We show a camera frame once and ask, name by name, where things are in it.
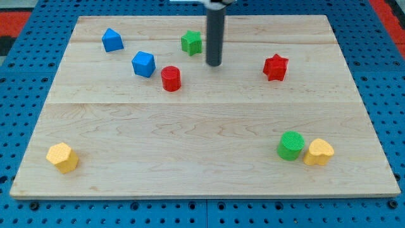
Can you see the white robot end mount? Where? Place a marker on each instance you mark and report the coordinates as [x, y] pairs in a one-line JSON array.
[[206, 3]]

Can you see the light wooden board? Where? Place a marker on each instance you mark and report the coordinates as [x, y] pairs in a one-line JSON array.
[[217, 136]]

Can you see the blue cube block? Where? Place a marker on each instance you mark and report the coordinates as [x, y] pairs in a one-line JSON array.
[[143, 64]]

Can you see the green cylinder block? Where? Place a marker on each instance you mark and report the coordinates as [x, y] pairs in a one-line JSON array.
[[290, 145]]

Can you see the red cylinder block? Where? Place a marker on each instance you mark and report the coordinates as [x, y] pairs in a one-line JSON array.
[[171, 79]]

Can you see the yellow hexagon block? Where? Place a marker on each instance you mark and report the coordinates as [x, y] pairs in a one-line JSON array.
[[63, 157]]

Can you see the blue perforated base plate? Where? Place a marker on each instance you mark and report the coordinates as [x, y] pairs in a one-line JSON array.
[[371, 39]]

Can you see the red star block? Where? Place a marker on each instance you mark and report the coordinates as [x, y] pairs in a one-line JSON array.
[[275, 68]]

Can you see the yellow heart block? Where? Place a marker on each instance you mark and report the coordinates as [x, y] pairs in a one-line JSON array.
[[318, 153]]

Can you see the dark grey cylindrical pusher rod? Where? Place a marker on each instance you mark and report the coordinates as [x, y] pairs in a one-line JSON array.
[[215, 25]]

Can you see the blue pentagon house block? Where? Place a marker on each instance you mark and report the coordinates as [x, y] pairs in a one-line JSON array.
[[112, 40]]

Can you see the green star block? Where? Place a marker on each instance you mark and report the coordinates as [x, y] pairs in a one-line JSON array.
[[191, 42]]

